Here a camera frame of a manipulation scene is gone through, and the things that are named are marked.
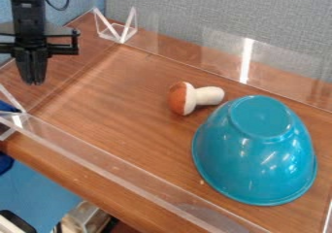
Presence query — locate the clear acrylic corner bracket back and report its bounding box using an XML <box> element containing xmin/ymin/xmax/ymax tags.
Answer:
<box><xmin>92</xmin><ymin>7</ymin><xmax>138</xmax><ymax>44</ymax></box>

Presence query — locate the clear acrylic back barrier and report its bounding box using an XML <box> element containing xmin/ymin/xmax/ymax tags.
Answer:
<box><xmin>127</xmin><ymin>19</ymin><xmax>332</xmax><ymax>113</ymax></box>

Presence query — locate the clear acrylic front barrier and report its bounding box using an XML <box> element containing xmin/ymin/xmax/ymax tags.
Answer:
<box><xmin>7</xmin><ymin>114</ymin><xmax>268</xmax><ymax>233</ymax></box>

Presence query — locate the black object bottom left corner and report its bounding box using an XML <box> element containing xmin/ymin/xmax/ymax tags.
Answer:
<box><xmin>0</xmin><ymin>210</ymin><xmax>38</xmax><ymax>233</ymax></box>

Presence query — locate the metal table frame below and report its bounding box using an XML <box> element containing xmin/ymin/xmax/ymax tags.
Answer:
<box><xmin>51</xmin><ymin>201</ymin><xmax>112</xmax><ymax>233</ymax></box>

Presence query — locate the blue cloth at left edge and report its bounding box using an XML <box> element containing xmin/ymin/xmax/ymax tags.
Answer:
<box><xmin>0</xmin><ymin>100</ymin><xmax>22</xmax><ymax>176</ymax></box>

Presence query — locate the white brown-capped toy mushroom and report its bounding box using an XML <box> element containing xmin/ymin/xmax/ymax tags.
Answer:
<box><xmin>167</xmin><ymin>82</ymin><xmax>224</xmax><ymax>116</ymax></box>

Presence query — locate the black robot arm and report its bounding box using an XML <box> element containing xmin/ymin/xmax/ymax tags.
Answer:
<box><xmin>0</xmin><ymin>0</ymin><xmax>80</xmax><ymax>84</ymax></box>

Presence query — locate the clear acrylic corner bracket left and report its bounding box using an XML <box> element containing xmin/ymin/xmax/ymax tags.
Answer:
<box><xmin>0</xmin><ymin>84</ymin><xmax>28</xmax><ymax>140</ymax></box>

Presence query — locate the blue plastic bowl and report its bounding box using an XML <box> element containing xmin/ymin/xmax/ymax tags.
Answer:
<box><xmin>192</xmin><ymin>95</ymin><xmax>318</xmax><ymax>206</ymax></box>

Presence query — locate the clear acrylic barrier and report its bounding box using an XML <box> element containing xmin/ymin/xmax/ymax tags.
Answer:
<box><xmin>127</xmin><ymin>19</ymin><xmax>332</xmax><ymax>113</ymax></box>
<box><xmin>7</xmin><ymin>114</ymin><xmax>268</xmax><ymax>233</ymax></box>

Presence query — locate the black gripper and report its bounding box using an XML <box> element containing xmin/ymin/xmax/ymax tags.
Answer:
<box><xmin>0</xmin><ymin>22</ymin><xmax>80</xmax><ymax>84</ymax></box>

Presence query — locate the clear acrylic corner bracket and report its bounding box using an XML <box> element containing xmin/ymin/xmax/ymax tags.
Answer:
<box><xmin>0</xmin><ymin>84</ymin><xmax>28</xmax><ymax>140</ymax></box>
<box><xmin>92</xmin><ymin>7</ymin><xmax>138</xmax><ymax>44</ymax></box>

